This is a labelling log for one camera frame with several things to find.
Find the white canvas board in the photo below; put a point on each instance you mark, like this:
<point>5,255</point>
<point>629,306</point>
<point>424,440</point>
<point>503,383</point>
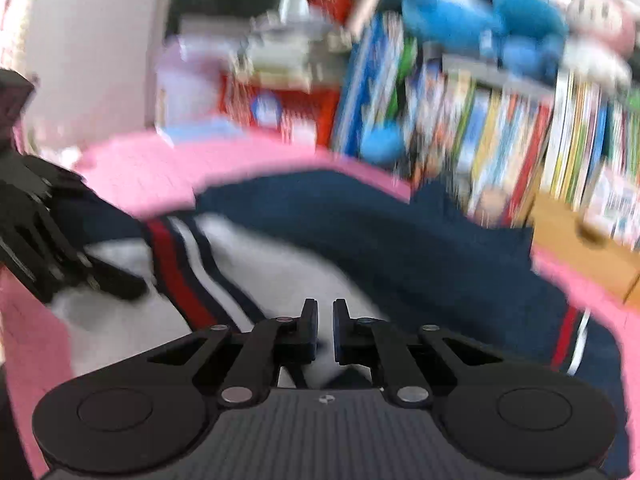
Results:
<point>185,85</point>

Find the beige wooden board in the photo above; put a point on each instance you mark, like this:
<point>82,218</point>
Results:
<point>370,7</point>

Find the pink plush toy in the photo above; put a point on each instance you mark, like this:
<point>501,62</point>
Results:
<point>600,20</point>

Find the wooden drawer organizer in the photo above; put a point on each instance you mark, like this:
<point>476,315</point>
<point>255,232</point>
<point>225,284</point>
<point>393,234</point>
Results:
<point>565,230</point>

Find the blue plush ball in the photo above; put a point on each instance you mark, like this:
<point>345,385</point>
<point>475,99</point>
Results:
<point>382,145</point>

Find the row of thin children's books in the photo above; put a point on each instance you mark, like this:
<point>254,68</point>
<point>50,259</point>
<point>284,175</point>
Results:
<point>450,120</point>

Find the white shelf board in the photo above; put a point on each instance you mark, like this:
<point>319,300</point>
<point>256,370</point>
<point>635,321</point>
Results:
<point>500,77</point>

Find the blue plush toy red collar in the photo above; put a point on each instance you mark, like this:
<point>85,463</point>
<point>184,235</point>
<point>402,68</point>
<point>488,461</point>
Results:
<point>530,10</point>

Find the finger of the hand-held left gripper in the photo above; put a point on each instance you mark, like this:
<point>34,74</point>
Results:
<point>50,240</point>

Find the light blue booklet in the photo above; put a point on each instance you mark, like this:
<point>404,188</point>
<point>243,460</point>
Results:
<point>200,132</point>

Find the stack of paper workbooks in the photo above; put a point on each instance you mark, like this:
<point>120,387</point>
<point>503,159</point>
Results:
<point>290,50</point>

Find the red plastic crate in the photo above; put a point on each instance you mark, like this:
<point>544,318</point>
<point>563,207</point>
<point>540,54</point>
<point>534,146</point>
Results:
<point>300,110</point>

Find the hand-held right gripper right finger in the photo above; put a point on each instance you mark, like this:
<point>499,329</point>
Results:
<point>339,332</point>

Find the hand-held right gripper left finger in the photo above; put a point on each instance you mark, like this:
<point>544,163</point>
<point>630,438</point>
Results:
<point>312,330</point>

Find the navy and white jacket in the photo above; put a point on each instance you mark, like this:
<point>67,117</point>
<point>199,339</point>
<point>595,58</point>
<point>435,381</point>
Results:
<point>400,240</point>

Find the small clear photo stand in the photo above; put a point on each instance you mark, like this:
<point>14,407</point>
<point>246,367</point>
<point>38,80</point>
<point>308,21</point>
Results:
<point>492,202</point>

